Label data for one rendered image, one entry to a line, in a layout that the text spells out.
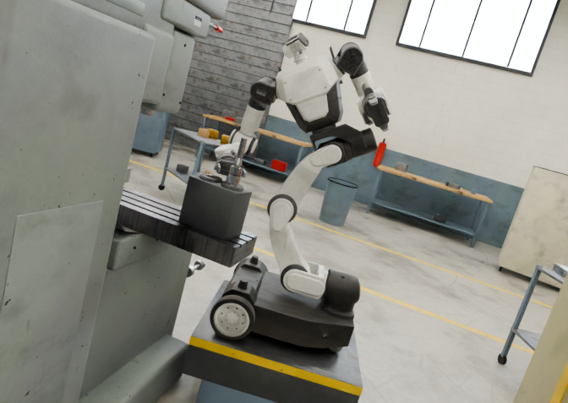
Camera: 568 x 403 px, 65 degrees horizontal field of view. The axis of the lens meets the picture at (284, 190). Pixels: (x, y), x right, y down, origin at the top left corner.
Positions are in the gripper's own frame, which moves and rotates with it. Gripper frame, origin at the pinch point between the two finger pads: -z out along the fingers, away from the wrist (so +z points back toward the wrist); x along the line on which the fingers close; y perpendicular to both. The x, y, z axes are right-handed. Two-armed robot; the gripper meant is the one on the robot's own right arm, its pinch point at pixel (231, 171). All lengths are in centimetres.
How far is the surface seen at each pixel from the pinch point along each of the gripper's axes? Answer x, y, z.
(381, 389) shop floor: 128, 116, 33
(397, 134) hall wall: 415, -35, 618
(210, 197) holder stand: -7.1, 9.3, -11.9
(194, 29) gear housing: -25, -49, 10
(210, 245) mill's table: -4.0, 25.7, -18.4
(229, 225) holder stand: 1.2, 16.7, -18.1
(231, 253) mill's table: 3.4, 25.8, -23.1
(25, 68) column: -60, -24, -65
